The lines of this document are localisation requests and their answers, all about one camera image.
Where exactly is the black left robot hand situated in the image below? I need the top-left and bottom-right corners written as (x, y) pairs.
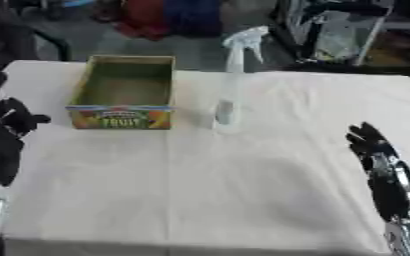
top-left (0, 70), bottom-right (53, 187)

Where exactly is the black and silver equipment rack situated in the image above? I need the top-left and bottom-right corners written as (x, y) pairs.
top-left (268, 0), bottom-right (410, 73)

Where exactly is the red and blue bag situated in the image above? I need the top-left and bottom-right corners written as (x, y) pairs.
top-left (91, 0), bottom-right (225, 42)

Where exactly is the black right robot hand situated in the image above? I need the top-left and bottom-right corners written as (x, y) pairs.
top-left (345, 121), bottom-right (410, 222)

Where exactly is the white spray bottle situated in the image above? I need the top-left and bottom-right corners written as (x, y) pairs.
top-left (210, 25), bottom-right (272, 132)

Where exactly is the cardboard box with green inside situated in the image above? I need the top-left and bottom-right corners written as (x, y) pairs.
top-left (65, 54), bottom-right (177, 130)

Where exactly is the black chair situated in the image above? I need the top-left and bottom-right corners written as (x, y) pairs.
top-left (0, 0), bottom-right (74, 73)

